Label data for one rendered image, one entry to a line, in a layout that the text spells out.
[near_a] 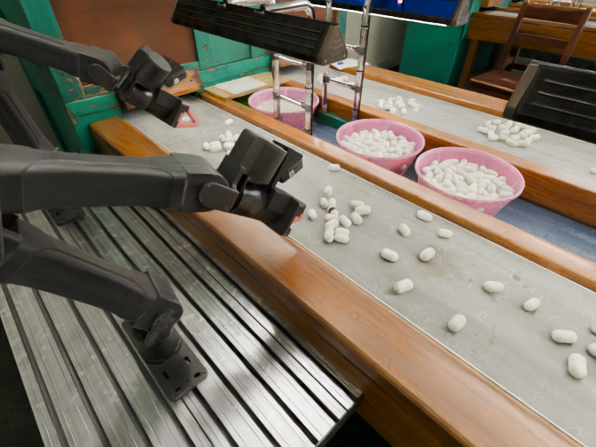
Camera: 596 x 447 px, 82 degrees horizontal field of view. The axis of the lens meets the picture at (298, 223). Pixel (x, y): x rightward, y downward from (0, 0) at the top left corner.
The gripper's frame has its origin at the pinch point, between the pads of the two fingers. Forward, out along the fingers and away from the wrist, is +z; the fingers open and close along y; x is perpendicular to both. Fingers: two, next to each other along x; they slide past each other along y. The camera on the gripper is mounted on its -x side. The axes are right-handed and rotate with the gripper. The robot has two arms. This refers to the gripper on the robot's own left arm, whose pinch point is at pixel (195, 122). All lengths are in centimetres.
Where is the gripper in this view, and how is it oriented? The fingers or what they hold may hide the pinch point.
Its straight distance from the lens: 100.2
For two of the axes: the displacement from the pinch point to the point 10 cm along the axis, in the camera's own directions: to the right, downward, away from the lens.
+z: 5.5, 1.6, 8.2
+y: -6.9, -4.7, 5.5
